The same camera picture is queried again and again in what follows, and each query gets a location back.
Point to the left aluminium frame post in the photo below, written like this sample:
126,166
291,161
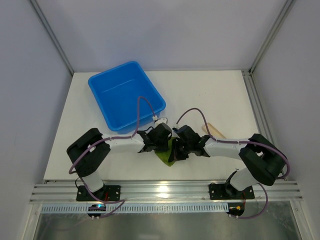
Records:
45,23

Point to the blue plastic bin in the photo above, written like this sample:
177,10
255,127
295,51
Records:
123,92

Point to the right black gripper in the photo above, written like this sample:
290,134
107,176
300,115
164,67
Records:
177,149

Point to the right aluminium side rail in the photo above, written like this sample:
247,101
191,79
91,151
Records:
257,107

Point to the aluminium frame post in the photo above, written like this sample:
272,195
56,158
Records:
272,33
45,23

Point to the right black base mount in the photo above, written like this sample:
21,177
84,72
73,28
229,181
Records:
222,191

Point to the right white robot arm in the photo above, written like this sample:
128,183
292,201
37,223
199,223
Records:
263,161

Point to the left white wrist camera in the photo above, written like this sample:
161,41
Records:
159,120

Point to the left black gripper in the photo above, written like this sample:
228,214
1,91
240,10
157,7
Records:
164,139

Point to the beige cutlery tray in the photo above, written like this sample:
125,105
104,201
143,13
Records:
213,131

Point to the right aluminium frame post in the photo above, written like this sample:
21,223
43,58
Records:
272,33

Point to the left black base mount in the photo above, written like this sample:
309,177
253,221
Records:
109,193

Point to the aluminium front rail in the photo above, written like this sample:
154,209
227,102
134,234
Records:
185,191

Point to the green paper napkin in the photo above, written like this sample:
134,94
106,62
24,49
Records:
167,157

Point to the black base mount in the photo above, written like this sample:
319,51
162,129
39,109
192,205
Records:
222,191
109,193

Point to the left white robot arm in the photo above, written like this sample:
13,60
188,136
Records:
91,149

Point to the white slotted cable duct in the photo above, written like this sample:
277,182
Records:
135,208

